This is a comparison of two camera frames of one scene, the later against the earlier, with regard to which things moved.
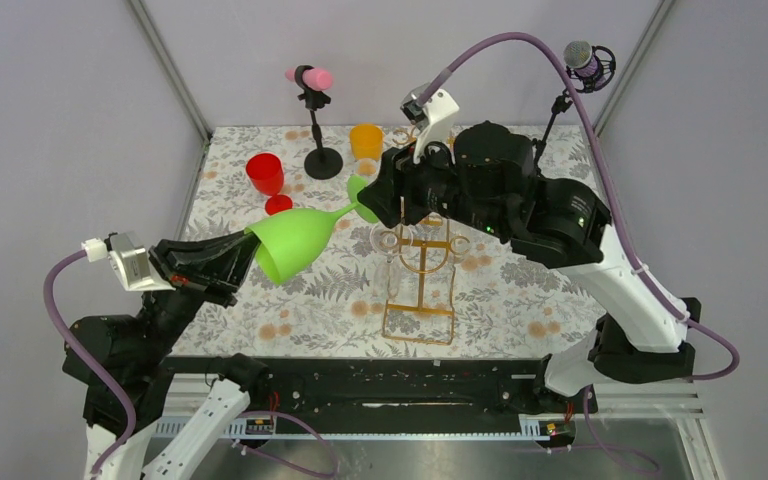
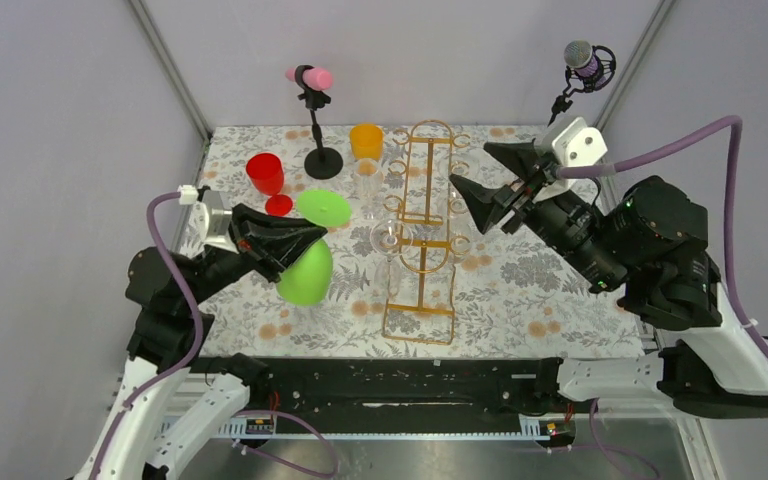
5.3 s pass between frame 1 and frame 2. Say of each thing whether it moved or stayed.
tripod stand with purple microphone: stayed
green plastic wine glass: moved
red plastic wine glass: stayed
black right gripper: moved
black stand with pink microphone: stayed
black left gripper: moved
